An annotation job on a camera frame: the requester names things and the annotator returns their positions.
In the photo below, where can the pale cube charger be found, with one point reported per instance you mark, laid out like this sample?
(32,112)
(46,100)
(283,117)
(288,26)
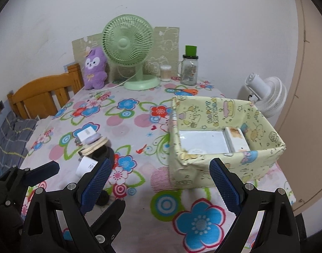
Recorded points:
(86,167)

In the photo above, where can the cream plug adapter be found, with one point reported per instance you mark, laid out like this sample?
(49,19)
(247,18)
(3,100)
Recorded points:
(97,145)

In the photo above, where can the purple plush toy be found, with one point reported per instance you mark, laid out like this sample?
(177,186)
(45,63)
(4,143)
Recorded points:
(93,63)

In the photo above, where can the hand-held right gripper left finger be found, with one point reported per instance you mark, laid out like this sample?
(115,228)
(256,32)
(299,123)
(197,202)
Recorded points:
(97,181)

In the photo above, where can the green desk fan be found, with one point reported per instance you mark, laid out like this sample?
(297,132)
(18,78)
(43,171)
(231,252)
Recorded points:
(122,43)

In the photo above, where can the small black object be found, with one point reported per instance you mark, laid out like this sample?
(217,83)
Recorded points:
(103,199)

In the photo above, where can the yellow printed storage box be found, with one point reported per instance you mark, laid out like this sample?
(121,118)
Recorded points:
(192,110)

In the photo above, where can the glass jar with green lid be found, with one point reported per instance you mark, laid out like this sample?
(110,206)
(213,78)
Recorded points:
(188,71)

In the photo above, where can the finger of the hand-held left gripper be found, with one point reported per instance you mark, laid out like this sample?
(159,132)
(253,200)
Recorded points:
(42,172)
(111,213)

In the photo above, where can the white charger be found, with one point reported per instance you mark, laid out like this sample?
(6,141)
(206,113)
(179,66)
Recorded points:
(84,135)

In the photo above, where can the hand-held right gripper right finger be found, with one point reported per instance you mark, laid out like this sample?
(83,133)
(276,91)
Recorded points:
(225,187)

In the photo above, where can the printed cardboard sheet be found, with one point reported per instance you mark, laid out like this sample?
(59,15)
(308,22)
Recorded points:
(167,42)

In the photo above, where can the small printed white box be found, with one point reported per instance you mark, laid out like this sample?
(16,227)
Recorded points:
(237,141)

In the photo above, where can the floral tablecloth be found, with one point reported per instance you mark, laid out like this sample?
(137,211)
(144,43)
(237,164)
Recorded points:
(140,126)

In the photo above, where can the black round object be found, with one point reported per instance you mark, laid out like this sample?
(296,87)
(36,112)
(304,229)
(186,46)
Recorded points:
(108,155)

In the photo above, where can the beige door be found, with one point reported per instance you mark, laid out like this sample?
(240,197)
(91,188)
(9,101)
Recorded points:
(308,110)

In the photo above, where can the grey plaid blanket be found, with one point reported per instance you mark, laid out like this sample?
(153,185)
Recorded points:
(13,137)

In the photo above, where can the cotton swab container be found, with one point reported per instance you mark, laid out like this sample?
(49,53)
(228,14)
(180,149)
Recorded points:
(165,73)

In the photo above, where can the white clip fan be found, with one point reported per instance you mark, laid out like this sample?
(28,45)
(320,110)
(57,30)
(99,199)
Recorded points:
(271,95)

